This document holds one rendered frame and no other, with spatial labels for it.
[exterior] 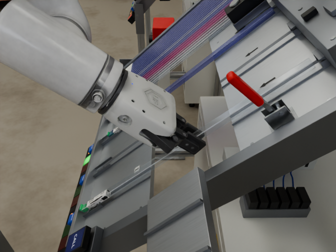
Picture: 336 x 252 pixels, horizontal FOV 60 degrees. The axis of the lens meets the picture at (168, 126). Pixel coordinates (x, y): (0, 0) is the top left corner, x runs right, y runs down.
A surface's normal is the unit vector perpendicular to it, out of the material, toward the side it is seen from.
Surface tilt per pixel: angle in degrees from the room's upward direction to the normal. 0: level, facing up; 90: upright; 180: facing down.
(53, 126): 0
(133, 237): 90
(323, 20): 42
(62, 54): 57
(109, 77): 52
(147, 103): 38
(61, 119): 0
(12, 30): 65
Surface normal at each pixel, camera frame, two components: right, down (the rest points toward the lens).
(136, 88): 0.58, -0.62
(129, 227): 0.00, 0.63
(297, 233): 0.00, -0.77
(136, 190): -0.67, -0.57
